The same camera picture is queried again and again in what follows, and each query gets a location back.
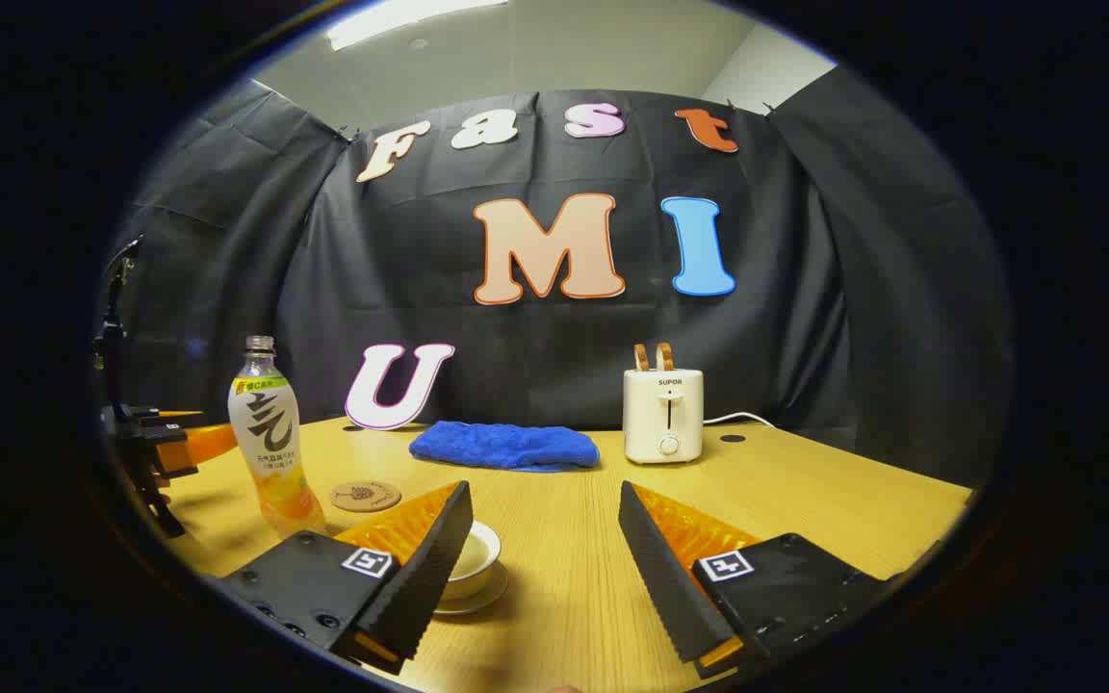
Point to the round wooden coaster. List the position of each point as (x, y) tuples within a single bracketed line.
[(365, 497)]

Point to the bread slice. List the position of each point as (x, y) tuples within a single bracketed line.
[(643, 358), (665, 357)]

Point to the cream toaster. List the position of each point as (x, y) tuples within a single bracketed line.
[(662, 414)]

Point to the blue folded towel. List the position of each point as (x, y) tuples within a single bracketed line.
[(506, 448)]

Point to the clear labelled water bottle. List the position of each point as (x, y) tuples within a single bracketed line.
[(266, 433)]

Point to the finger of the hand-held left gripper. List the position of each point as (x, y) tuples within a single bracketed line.
[(203, 445), (174, 417)]

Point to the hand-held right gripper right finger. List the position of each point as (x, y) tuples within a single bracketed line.
[(670, 587)]

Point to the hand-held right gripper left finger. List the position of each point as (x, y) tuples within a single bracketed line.
[(420, 587)]

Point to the cream ceramic teacup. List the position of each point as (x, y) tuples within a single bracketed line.
[(483, 585)]

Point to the black backdrop cloth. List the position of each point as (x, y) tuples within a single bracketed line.
[(535, 356)]

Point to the cream ceramic saucer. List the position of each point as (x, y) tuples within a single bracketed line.
[(489, 603)]

